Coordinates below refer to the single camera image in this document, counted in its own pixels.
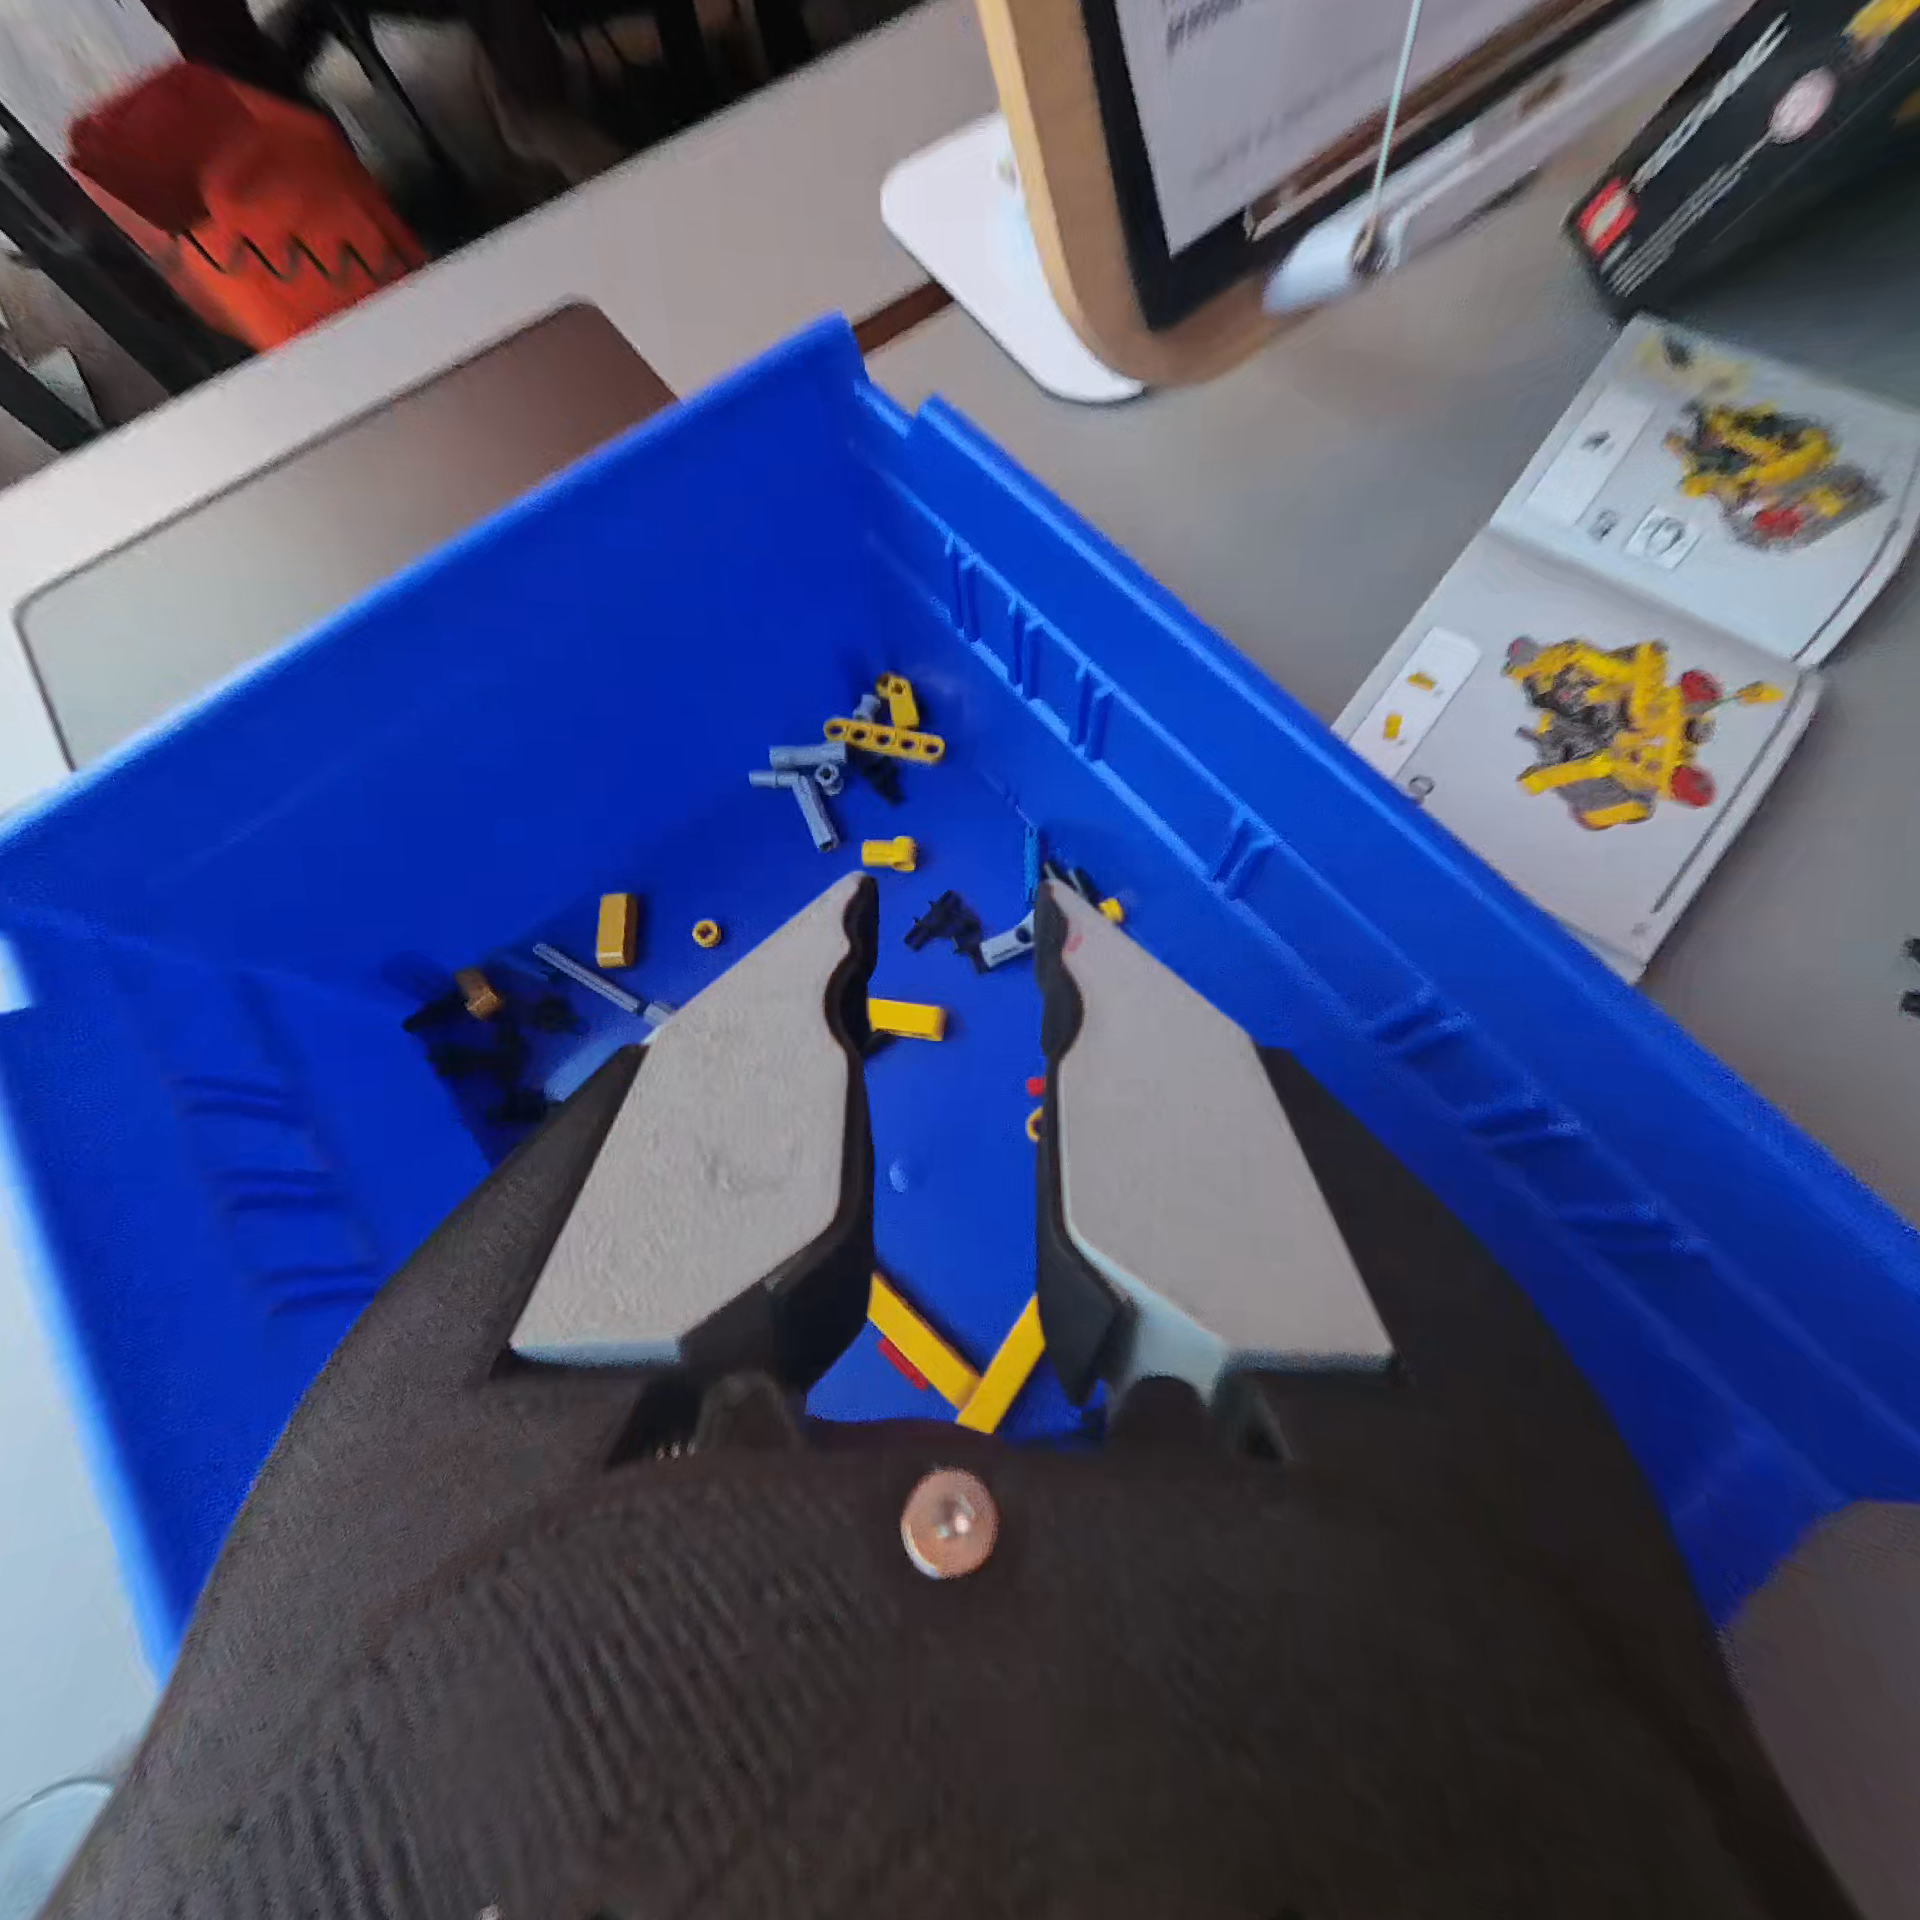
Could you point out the white rounded device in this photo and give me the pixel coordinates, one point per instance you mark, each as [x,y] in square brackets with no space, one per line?
[1320,262]

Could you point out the black lego parts cluster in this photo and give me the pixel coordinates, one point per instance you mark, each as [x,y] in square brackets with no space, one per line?
[1911,979]

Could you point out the black lego box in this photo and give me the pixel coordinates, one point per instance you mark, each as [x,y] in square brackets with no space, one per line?
[1724,165]

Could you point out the orange bag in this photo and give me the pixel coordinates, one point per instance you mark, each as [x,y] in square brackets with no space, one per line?
[254,194]

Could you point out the lego instruction booklet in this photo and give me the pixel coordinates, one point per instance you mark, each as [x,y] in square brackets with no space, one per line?
[1749,810]

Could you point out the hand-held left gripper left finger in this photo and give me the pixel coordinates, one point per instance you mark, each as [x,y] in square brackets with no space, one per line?
[704,1170]

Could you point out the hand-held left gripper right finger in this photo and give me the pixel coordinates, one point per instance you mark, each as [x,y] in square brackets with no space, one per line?
[1201,1200]

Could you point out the clear round container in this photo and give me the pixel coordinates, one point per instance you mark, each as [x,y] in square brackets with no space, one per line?
[44,1844]

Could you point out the small lego pieces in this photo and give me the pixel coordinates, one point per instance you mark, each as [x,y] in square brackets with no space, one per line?
[884,739]

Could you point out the blue plastic bin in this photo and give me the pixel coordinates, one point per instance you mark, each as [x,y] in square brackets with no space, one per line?
[525,721]

